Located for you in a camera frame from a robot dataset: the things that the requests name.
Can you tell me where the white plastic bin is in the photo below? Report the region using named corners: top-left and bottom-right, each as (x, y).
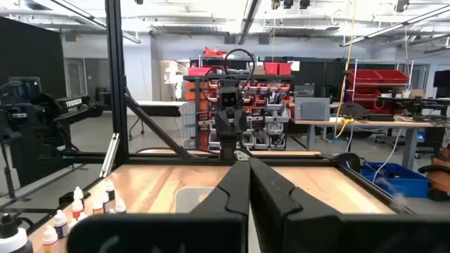
top-left (174, 186), bottom-right (216, 214)

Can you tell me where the black monitor screen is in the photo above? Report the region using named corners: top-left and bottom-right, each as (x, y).
top-left (432, 69), bottom-right (450, 99)

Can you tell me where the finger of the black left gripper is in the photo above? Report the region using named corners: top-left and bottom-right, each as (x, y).
top-left (214, 109), bottom-right (231, 138)
top-left (231, 108), bottom-right (248, 137)

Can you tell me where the black rail end bracket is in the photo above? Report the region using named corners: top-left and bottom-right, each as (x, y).
top-left (58, 191), bottom-right (86, 207)

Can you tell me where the white folding table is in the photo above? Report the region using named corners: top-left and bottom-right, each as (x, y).
top-left (127, 100), bottom-right (189, 141)

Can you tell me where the red crumpled item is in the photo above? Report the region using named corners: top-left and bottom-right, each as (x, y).
top-left (202, 46), bottom-right (228, 58)

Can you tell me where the parts shelf with small bins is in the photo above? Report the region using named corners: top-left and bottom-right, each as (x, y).
top-left (182, 72), bottom-right (295, 152)

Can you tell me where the black panel board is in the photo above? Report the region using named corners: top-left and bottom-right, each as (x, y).
top-left (0, 15), bottom-right (68, 101)

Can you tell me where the black aluminium rig frame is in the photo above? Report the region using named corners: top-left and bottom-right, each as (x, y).
top-left (0, 0), bottom-right (418, 243)

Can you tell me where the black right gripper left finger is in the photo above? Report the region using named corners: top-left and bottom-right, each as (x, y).
top-left (66, 160), bottom-right (251, 253)

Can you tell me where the blue plastic tote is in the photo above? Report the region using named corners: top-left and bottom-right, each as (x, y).
top-left (360, 161), bottom-right (430, 199)

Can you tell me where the grey metal box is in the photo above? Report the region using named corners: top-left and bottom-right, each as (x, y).
top-left (294, 97), bottom-right (331, 122)

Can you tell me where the long ceiling light fixture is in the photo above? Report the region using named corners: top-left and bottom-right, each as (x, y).
top-left (49, 0), bottom-right (142, 45)
top-left (339, 4), bottom-right (450, 48)

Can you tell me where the large black food coloring bottle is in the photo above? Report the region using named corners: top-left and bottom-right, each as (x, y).
top-left (0, 212), bottom-right (34, 253)

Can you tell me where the metal rack holding red bins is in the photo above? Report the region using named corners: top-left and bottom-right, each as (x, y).
top-left (345, 59), bottom-right (414, 115)

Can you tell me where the silver aluminium bracket bar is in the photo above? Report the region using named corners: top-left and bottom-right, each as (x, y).
top-left (99, 132), bottom-right (121, 179)

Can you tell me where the large red plastic bin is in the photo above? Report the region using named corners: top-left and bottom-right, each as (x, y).
top-left (347, 69), bottom-right (384, 84)
top-left (374, 69), bottom-right (411, 84)

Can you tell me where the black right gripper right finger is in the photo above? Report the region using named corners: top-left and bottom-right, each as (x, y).
top-left (248, 157), bottom-right (450, 253)

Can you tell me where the deep blue food coloring bottle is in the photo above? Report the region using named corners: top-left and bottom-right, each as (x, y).
top-left (53, 209), bottom-right (70, 239)

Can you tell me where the black bench equipment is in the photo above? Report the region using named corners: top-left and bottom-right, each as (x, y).
top-left (375, 95), bottom-right (450, 123)

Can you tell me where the dark small dropper bottle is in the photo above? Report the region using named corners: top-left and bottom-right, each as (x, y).
top-left (105, 179), bottom-right (117, 202)

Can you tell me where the wooden workbench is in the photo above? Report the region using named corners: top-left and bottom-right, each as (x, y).
top-left (290, 117), bottom-right (450, 171)

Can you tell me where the yellow hanging cable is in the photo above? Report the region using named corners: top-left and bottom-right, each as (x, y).
top-left (333, 0), bottom-right (356, 140)

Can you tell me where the orange shop vacuum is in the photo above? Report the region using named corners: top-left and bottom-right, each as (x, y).
top-left (417, 147), bottom-right (450, 202)

